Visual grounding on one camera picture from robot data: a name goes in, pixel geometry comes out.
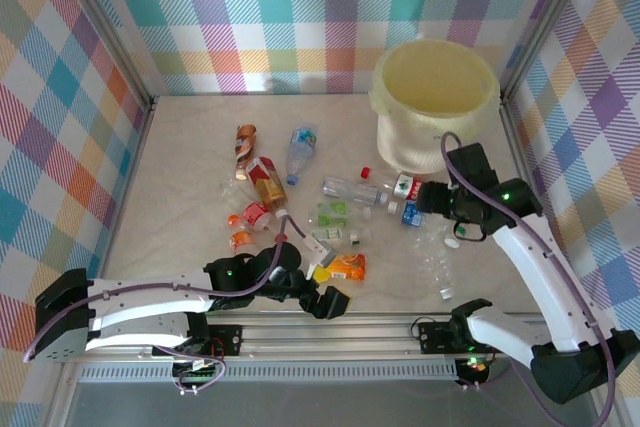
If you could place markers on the blue label bottle white cap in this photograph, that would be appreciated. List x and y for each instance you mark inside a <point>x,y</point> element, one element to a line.
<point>412,214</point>

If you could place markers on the mountain label bottle red cap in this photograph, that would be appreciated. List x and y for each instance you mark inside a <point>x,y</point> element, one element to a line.
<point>407,186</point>

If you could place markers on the clear bottle green cap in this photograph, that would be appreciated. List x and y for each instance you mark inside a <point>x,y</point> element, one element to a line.
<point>459,231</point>

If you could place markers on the crushed clear bottle white cap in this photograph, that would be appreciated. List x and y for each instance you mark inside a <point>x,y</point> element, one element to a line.
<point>432,247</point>

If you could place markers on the orange label bottle orange cap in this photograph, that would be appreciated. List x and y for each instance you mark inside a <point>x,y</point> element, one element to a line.
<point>241,240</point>

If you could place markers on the orange juice bottle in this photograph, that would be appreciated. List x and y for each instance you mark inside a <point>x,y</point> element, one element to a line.
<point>347,267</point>

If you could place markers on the green white label bottle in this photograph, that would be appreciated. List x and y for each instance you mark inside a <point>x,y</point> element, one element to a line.
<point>327,234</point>

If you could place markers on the crushed clear plastic bottle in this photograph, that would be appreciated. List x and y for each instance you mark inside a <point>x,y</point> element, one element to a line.
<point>442,284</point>
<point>229,188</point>

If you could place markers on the long clear plastic bottle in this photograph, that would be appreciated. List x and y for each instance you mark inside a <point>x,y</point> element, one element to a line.
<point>350,190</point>

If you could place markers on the brown tea bottle red label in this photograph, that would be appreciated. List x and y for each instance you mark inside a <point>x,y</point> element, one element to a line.
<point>267,187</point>

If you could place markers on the crushed green label bottle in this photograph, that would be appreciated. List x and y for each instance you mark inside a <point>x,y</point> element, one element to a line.
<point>332,208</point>

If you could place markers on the brown orange label bottle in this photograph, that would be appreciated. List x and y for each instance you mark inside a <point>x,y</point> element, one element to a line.
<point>245,147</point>

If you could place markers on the colourful blue label bottle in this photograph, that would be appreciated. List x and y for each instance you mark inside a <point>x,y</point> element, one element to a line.
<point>302,139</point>

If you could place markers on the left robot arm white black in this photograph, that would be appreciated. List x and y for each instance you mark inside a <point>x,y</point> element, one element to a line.
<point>150,307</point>

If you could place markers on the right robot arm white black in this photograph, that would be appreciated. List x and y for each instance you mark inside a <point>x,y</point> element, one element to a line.
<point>540,287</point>

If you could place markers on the white plastic bin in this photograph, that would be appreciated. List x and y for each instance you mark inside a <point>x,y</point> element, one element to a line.
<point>400,147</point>

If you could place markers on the translucent yellow bin liner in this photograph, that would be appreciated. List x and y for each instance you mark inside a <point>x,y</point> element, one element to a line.
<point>382,97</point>

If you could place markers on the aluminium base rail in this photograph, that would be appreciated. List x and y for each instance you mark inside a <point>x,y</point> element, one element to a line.
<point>325,334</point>

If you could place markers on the aluminium side rail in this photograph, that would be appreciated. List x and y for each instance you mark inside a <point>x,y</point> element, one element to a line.
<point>517,147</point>
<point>138,147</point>

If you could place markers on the aluminium corner post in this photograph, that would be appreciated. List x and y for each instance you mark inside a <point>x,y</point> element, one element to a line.
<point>114,22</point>
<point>544,22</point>

